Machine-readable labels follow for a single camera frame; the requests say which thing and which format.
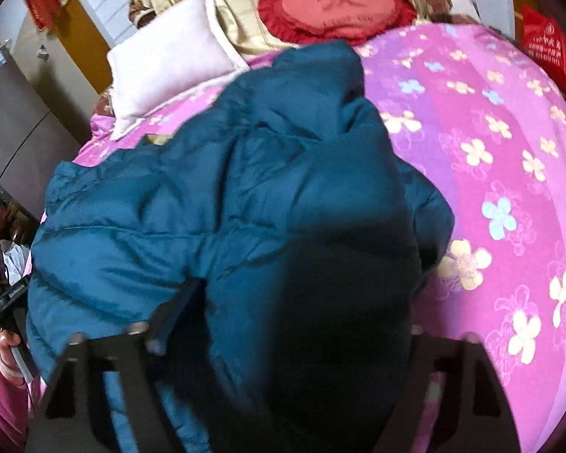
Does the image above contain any grey refrigerator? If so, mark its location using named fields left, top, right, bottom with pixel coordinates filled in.
left=0, top=40, right=83, bottom=220

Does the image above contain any brown patterned cloth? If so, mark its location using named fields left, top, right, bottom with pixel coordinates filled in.
left=128, top=0, right=157, bottom=26

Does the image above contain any red shopping bag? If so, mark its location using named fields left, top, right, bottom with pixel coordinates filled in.
left=521, top=5, right=566, bottom=105

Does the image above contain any pink floral bedsheet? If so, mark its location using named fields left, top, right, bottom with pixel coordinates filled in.
left=26, top=21, right=566, bottom=453

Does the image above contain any red heart-shaped cushion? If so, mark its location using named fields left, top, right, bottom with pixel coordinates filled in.
left=257, top=0, right=418, bottom=45

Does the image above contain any teal down jacket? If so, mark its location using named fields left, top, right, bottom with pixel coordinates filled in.
left=26, top=40, right=456, bottom=453

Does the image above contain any person's left forearm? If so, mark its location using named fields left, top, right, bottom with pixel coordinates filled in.
left=0, top=362, right=45, bottom=453

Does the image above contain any white pillow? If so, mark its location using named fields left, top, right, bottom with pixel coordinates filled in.
left=106, top=0, right=251, bottom=141

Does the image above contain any person's left hand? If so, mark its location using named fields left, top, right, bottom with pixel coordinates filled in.
left=0, top=328, right=29, bottom=381

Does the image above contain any brown wooden door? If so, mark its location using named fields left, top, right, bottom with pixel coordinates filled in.
left=42, top=0, right=114, bottom=114

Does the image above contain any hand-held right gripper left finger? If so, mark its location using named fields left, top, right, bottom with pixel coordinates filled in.
left=26, top=277, right=205, bottom=453

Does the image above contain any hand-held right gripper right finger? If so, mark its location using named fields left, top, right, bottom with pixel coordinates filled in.
left=372, top=330, right=522, bottom=453

